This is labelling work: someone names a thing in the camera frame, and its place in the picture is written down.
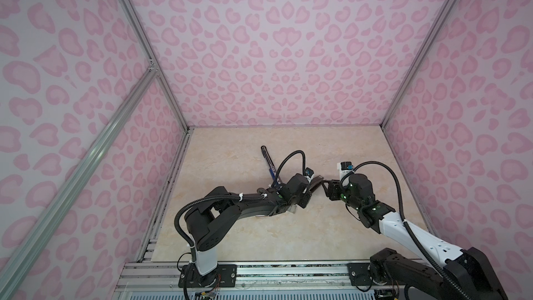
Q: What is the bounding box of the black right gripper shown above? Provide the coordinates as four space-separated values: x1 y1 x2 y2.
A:
319 180 363 212

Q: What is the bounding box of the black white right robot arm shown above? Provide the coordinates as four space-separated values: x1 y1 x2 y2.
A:
323 174 507 299

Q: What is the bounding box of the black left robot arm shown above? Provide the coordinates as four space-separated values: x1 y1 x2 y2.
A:
174 186 312 277

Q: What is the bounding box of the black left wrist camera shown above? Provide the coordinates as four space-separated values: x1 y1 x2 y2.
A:
279 167 315 204

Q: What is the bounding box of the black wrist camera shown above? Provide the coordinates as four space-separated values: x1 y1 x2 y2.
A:
279 167 315 204
337 161 354 179

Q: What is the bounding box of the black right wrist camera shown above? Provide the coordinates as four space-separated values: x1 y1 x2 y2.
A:
337 161 354 179

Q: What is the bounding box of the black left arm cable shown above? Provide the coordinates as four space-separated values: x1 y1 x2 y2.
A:
174 149 307 251

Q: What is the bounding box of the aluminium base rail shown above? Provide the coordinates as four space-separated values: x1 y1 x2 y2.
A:
112 259 480 300

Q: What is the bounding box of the aluminium diagonal frame bar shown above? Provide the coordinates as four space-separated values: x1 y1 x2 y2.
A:
1 68 158 299

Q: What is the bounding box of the aluminium frame corner post right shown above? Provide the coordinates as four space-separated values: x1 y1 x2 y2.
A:
380 0 460 131

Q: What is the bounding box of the aluminium frame corner post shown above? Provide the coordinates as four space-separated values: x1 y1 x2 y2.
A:
118 0 190 133
380 0 460 131

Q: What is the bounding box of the aluminium frame corner post left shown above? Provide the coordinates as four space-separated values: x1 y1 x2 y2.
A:
118 0 190 133

